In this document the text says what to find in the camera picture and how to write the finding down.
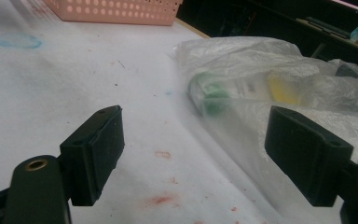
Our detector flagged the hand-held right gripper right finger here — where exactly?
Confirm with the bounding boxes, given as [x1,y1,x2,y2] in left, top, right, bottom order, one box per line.
[264,105,354,208]

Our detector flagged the wooden table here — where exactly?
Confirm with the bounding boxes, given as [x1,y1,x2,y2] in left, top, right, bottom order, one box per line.
[174,18,212,40]

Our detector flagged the clear plastic smiley bag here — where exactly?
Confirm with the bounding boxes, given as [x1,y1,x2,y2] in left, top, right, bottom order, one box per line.
[174,35,358,224]

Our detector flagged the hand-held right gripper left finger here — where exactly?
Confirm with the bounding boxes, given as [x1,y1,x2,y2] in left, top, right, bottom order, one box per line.
[60,105,126,207]

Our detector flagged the pink perforated plastic basket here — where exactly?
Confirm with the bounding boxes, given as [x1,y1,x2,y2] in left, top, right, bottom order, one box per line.
[41,0,185,27]

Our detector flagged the white table mat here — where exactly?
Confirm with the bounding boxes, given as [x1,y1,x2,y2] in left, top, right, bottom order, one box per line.
[0,0,293,224]

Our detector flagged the dark shelf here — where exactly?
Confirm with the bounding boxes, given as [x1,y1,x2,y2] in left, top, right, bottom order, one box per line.
[295,16,358,58]

